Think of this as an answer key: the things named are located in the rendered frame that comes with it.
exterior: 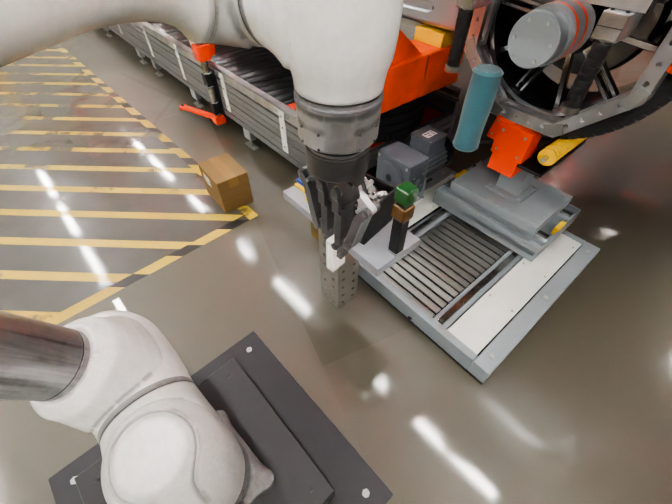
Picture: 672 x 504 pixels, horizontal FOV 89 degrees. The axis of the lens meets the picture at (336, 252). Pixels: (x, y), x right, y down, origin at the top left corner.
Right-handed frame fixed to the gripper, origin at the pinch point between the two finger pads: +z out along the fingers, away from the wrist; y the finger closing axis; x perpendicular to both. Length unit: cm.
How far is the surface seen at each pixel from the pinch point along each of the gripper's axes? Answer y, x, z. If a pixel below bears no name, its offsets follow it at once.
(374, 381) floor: 7, 13, 73
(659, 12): 12, 113, -13
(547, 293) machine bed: 34, 80, 65
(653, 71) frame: 20, 90, -7
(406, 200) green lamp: -4.3, 27.4, 9.3
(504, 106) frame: -11, 93, 14
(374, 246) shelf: -10.1, 26.2, 28.7
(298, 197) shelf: -41, 26, 30
